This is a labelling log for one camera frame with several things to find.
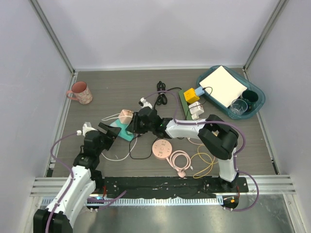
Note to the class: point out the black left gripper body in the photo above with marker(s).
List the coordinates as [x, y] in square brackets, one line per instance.
[104, 144]

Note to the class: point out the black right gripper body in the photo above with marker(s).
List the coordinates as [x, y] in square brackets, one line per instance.
[146, 128]

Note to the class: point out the teal triangular socket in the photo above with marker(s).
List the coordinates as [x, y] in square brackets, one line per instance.
[124, 134]

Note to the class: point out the peach cube socket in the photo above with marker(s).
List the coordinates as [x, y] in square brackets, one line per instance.
[125, 116]

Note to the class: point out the pink round socket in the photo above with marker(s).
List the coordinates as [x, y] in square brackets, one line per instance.
[162, 149]

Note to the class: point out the green power strip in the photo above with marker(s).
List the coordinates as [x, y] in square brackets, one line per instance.
[185, 105]

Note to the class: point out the yellow cube socket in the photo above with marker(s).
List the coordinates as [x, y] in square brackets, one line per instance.
[191, 96]

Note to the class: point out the light blue charger plug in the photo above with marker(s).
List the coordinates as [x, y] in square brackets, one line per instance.
[199, 91]

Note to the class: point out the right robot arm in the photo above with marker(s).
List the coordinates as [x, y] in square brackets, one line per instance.
[219, 137]

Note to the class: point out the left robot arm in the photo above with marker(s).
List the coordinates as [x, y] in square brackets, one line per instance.
[60, 215]

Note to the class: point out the pink floral mug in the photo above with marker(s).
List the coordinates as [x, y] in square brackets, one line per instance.
[80, 92]

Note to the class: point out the white cube adapter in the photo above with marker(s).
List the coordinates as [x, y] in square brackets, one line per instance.
[195, 110]

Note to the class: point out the white paper pad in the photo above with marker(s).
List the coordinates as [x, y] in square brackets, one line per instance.
[225, 88]

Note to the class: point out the clear glass cup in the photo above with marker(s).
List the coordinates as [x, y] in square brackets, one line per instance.
[238, 107]

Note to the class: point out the dark green cup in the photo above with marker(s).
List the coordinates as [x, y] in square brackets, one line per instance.
[250, 97]

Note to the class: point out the teal plastic tray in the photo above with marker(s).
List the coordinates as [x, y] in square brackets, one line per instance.
[250, 112]

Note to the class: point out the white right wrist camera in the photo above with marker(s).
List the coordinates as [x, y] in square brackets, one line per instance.
[144, 103]

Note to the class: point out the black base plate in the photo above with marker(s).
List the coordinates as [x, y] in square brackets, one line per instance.
[167, 187]

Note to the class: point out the white cable duct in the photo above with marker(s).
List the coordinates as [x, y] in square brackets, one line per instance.
[97, 201]

